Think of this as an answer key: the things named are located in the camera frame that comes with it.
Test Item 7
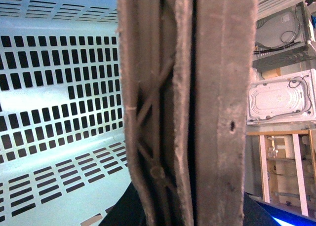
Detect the black tray edge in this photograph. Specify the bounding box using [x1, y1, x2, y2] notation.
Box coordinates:
[99, 183, 316, 226]

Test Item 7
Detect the wooden shelf frame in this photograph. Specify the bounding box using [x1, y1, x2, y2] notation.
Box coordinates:
[245, 130, 316, 218]

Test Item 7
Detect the white washing machine back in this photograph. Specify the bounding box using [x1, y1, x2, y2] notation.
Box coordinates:
[247, 69, 316, 125]

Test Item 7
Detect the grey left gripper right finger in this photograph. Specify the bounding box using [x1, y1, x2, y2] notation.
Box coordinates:
[194, 0, 258, 226]

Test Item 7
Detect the light blue plastic basket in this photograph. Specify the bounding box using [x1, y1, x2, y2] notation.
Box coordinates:
[0, 0, 130, 226]

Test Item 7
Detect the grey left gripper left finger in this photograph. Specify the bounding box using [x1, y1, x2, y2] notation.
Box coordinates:
[118, 0, 194, 226]

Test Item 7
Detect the grey appliance back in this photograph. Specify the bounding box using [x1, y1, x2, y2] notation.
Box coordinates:
[252, 1, 316, 73]

